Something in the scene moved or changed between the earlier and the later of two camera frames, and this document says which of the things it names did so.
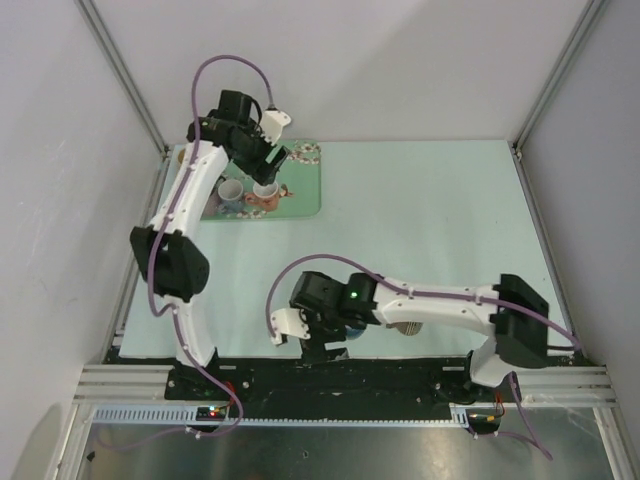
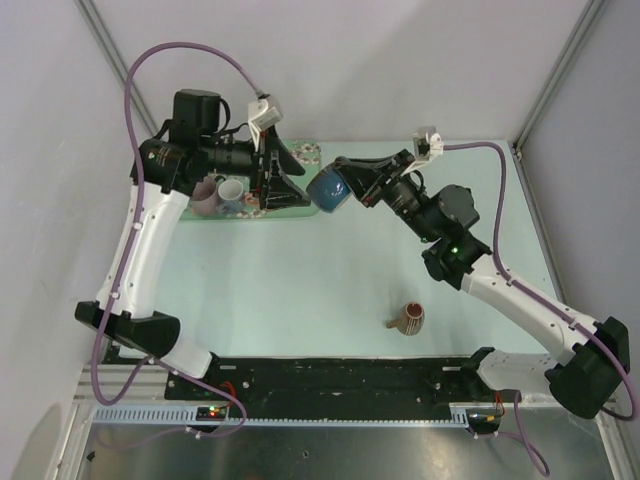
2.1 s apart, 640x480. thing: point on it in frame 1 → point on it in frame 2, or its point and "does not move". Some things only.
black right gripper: (314, 350) → (370, 185)
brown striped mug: (408, 328) does not move
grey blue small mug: (230, 196) does not move
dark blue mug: (353, 333) → (327, 189)
